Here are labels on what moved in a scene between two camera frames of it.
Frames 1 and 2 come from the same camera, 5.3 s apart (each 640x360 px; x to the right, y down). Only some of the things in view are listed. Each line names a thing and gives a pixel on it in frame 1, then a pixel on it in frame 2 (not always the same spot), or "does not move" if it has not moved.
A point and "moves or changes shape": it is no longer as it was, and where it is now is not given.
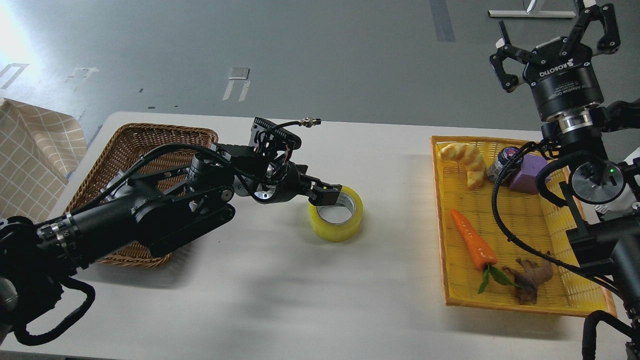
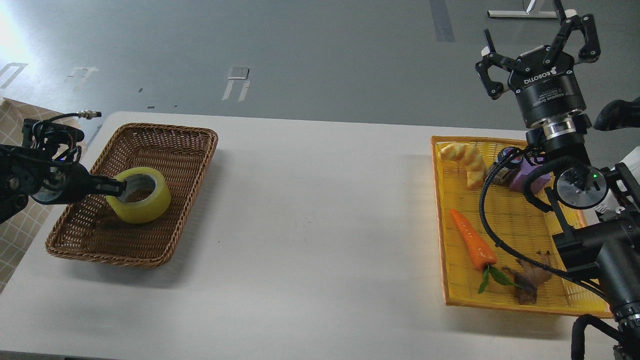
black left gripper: x=278 y=181 to x=63 y=184
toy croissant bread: x=470 y=158 does not move
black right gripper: x=559 y=71 to x=548 y=90
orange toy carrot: x=483 y=254 does not move
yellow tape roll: x=338 y=232 moves or changes shape
